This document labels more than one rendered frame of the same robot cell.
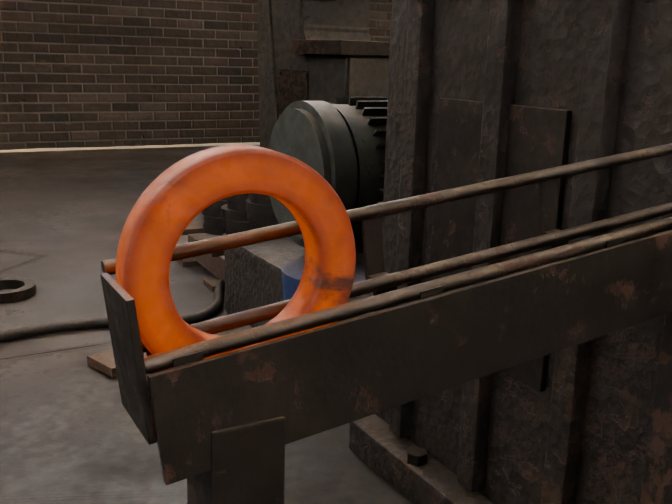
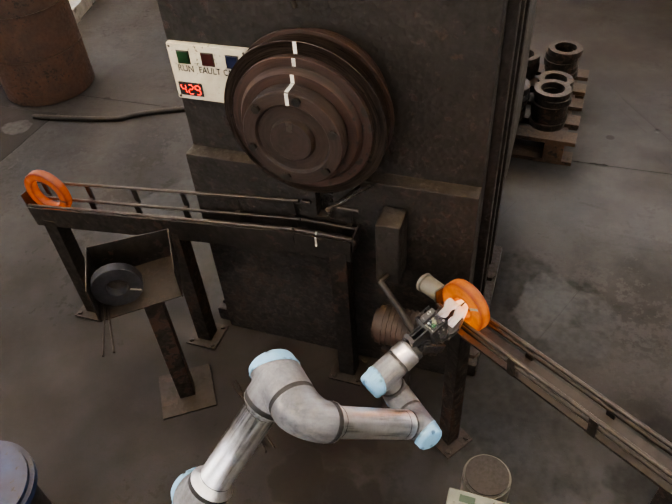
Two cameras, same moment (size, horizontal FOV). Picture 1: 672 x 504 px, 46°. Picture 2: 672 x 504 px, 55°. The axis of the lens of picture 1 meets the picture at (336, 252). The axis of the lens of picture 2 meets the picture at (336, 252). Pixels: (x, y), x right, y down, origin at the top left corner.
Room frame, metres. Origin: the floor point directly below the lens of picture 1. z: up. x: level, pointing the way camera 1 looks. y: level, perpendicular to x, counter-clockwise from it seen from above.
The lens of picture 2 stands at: (0.19, -2.11, 2.05)
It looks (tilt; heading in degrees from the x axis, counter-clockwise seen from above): 43 degrees down; 51
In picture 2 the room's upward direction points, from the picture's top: 5 degrees counter-clockwise
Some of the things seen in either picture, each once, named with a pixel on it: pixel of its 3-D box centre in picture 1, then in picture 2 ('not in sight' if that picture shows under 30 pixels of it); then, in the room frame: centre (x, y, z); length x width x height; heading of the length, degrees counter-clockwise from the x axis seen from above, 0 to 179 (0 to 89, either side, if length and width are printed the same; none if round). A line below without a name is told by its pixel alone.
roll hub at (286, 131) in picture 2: not in sight; (294, 136); (1.03, -0.93, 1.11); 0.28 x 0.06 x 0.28; 119
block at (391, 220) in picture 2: not in sight; (391, 244); (1.24, -1.08, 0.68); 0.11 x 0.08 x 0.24; 29
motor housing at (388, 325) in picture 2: not in sight; (407, 368); (1.15, -1.23, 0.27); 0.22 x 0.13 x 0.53; 119
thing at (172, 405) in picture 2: not in sight; (158, 332); (0.60, -0.57, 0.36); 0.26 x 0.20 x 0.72; 154
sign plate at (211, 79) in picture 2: not in sight; (212, 73); (1.04, -0.53, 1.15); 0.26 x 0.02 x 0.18; 119
